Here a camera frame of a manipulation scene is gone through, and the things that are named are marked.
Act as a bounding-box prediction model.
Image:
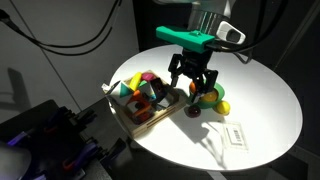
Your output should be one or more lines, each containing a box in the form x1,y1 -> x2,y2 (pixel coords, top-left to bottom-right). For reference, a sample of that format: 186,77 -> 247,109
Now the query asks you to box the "purple clamp with orange trigger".
61,139 -> 101,174

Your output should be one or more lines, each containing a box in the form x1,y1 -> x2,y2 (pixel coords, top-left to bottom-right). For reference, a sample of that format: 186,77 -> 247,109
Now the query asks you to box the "wooden toy tray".
108,69 -> 188,138

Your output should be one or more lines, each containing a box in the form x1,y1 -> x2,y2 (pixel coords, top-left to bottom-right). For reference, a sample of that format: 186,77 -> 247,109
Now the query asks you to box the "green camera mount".
155,25 -> 216,54

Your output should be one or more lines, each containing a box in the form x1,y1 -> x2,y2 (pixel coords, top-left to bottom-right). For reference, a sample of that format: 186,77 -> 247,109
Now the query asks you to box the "purple clamp with black handles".
6,128 -> 58,148

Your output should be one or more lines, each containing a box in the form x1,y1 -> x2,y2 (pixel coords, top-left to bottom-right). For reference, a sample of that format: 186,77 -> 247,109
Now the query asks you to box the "orange fruit toy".
188,81 -> 198,95

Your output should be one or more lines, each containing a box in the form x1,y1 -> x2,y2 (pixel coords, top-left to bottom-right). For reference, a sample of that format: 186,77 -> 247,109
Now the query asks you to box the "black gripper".
167,48 -> 219,103

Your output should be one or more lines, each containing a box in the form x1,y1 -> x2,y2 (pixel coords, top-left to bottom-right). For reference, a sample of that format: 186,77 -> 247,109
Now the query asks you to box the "orange block with black circle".
125,89 -> 158,124

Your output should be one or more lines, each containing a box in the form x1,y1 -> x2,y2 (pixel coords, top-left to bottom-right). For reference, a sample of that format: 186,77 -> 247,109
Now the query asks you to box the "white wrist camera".
215,20 -> 247,44

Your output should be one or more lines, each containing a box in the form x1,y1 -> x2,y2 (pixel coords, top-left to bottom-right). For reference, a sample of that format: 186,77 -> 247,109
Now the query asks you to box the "small yellow ball toy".
214,100 -> 231,116

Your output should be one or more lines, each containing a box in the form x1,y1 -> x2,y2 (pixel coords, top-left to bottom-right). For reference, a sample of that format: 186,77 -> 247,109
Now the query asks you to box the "black wall cable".
19,26 -> 114,58
0,0 -> 123,49

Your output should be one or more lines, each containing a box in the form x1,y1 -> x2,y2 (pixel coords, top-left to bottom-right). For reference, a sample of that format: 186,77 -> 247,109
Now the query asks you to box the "grey metal pole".
273,0 -> 320,69

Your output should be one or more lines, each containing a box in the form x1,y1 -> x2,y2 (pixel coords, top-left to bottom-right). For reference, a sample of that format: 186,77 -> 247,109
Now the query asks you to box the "green bowl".
186,82 -> 227,110

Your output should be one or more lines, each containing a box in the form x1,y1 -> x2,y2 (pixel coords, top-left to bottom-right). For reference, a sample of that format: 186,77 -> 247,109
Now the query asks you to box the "dark red plum toy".
185,104 -> 202,118

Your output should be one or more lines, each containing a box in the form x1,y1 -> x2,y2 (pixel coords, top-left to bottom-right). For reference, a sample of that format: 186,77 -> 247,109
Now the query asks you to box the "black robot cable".
213,0 -> 289,64

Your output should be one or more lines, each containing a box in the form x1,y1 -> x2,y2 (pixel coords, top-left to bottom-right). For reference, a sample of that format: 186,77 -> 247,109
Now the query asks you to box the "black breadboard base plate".
0,99 -> 134,180

